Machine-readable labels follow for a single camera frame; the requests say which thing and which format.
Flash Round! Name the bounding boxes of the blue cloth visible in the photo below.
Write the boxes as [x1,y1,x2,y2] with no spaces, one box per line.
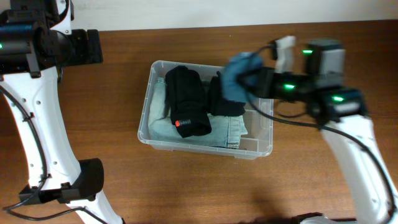
[220,52,263,103]

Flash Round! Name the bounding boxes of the dark green cloth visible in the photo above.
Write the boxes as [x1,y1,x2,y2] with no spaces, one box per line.
[207,71,246,116]

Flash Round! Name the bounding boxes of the light blue jeans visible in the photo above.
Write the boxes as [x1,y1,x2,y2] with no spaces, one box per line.
[148,77,248,149]

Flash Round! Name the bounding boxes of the black garment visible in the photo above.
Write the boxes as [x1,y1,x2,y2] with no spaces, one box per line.
[165,65,212,138]

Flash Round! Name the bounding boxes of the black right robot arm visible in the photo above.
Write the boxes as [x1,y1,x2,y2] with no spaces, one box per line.
[237,39,397,223]

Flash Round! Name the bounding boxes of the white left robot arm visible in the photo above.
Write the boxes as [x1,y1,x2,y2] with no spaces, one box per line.
[1,1,123,223]

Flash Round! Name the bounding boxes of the clear plastic storage bin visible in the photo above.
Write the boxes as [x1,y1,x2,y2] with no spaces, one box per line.
[137,60,273,159]

